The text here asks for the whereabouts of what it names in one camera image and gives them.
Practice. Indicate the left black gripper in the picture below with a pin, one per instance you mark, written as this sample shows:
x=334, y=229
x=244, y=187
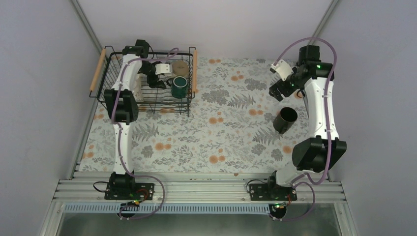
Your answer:
x=150, y=80

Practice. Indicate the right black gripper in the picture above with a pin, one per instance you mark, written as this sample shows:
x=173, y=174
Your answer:
x=277, y=94

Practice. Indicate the dark green mug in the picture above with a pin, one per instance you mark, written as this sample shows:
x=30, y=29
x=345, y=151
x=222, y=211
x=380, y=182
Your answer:
x=179, y=86

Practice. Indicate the patterned white mug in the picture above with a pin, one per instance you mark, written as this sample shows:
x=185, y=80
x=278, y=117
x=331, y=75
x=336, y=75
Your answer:
x=137, y=89

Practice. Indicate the beige mug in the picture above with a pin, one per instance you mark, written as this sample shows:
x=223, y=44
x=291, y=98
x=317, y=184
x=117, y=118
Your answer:
x=180, y=68

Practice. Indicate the matte black mug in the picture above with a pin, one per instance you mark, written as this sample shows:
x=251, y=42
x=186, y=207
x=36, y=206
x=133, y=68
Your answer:
x=285, y=119

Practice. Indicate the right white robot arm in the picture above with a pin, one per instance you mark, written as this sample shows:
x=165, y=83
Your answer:
x=323, y=147

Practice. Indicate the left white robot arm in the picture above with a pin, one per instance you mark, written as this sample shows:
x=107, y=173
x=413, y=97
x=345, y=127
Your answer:
x=123, y=109

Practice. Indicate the floral table mat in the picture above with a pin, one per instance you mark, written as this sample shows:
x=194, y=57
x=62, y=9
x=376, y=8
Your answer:
x=229, y=127

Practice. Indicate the black wire dish rack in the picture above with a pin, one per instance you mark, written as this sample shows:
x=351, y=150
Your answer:
x=155, y=100

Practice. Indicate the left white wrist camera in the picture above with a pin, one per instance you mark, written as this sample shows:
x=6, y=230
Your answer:
x=163, y=69

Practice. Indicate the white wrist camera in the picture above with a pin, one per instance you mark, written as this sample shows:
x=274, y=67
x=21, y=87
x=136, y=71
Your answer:
x=163, y=69
x=282, y=68

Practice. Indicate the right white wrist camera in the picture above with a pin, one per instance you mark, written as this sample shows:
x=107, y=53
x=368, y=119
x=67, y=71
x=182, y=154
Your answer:
x=282, y=68

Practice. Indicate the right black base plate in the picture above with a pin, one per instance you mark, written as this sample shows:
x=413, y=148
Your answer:
x=262, y=192

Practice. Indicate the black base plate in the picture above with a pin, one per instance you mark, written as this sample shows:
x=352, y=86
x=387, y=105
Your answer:
x=262, y=192
x=139, y=192

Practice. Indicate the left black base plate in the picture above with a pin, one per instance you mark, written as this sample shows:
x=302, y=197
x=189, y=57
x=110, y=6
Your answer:
x=139, y=192

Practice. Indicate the aluminium rail frame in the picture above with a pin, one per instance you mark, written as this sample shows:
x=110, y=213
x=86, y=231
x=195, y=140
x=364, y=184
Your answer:
x=189, y=193

